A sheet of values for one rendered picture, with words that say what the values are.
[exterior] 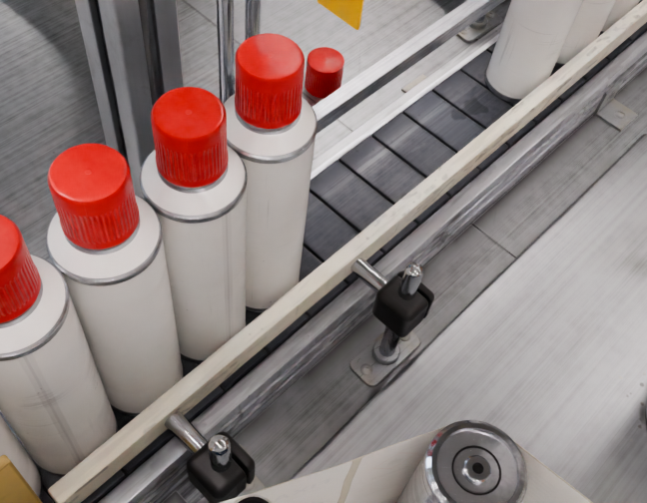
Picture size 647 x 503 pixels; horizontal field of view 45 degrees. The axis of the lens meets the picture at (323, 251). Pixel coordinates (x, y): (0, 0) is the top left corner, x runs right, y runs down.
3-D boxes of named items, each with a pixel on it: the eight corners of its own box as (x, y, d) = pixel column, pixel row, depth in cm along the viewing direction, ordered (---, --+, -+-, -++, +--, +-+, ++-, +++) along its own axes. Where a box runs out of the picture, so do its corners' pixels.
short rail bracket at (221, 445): (222, 541, 48) (216, 483, 38) (157, 470, 51) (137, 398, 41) (259, 504, 50) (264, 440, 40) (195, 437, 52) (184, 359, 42)
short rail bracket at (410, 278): (386, 380, 55) (418, 296, 46) (356, 353, 56) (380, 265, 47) (415, 352, 57) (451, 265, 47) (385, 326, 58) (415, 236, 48)
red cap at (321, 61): (345, 79, 72) (350, 52, 69) (333, 103, 70) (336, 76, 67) (313, 67, 73) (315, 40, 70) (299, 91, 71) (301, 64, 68)
